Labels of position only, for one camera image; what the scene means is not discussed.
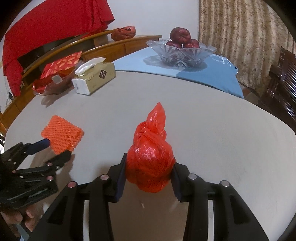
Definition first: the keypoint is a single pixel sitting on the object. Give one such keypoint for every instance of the beige tissue box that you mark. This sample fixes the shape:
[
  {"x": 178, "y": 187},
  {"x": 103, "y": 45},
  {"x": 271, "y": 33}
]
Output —
[{"x": 99, "y": 76}]

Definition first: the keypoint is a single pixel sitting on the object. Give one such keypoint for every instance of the shallow glass dish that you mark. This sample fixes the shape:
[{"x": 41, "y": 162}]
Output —
[{"x": 46, "y": 91}]

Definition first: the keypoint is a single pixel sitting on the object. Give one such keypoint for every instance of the small white paper scrap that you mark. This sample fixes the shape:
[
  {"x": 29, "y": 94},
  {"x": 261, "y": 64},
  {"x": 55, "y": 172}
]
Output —
[{"x": 142, "y": 205}]

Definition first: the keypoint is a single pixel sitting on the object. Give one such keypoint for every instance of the orange foam fruit net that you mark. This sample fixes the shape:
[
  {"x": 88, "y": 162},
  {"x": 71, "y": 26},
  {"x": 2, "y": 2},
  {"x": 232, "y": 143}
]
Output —
[{"x": 63, "y": 134}]

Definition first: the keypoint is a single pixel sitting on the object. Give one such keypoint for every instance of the red cloth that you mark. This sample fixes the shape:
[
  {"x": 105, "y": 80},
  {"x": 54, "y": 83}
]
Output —
[{"x": 46, "y": 20}]

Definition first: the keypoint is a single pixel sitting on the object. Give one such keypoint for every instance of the light blue table mat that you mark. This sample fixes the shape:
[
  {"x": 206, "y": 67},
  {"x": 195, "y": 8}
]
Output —
[{"x": 212, "y": 74}]

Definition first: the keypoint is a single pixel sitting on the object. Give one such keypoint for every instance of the cut glass fruit bowl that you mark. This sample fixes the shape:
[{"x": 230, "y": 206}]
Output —
[{"x": 182, "y": 55}]

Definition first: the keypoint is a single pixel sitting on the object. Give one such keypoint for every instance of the beige patterned curtain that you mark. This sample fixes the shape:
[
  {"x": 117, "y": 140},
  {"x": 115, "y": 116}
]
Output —
[{"x": 242, "y": 30}]

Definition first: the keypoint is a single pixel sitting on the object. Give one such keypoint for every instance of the dark red apple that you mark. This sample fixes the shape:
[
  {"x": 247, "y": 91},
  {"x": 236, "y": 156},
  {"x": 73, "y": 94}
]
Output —
[
  {"x": 173, "y": 44},
  {"x": 192, "y": 43},
  {"x": 180, "y": 34}
]

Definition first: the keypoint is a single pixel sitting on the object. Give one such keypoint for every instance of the red patterned packet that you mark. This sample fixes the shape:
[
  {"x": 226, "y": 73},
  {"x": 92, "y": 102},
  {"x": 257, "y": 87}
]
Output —
[{"x": 60, "y": 67}]

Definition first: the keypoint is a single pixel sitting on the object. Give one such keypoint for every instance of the red plastic bag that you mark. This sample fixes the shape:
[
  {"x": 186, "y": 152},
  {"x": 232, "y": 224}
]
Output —
[{"x": 150, "y": 162}]

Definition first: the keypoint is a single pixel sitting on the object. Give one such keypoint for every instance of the wooden sideboard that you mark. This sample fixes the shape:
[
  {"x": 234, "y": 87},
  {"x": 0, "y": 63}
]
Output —
[{"x": 129, "y": 46}]

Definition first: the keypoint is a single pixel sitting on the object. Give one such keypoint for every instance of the orange plastic bag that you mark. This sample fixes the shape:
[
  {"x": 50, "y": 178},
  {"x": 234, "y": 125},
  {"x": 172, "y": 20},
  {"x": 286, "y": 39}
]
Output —
[{"x": 122, "y": 33}]

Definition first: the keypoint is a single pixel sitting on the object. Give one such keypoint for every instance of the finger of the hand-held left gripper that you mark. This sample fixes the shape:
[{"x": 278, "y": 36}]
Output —
[
  {"x": 61, "y": 158},
  {"x": 40, "y": 143}
]

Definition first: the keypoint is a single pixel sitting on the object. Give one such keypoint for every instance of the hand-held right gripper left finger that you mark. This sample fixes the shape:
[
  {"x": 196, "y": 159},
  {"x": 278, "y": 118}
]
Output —
[{"x": 121, "y": 178}]

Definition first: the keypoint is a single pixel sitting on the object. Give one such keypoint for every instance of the dark wooden chair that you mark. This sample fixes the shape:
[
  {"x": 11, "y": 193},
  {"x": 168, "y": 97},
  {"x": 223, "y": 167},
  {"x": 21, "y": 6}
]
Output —
[{"x": 282, "y": 88}]

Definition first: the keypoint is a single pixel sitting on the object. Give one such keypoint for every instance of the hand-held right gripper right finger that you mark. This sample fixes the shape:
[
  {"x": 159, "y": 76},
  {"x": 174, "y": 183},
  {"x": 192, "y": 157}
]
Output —
[{"x": 175, "y": 183}]

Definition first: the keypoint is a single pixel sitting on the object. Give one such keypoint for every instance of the person's left hand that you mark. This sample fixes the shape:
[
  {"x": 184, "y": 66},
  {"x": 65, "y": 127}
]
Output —
[{"x": 31, "y": 216}]

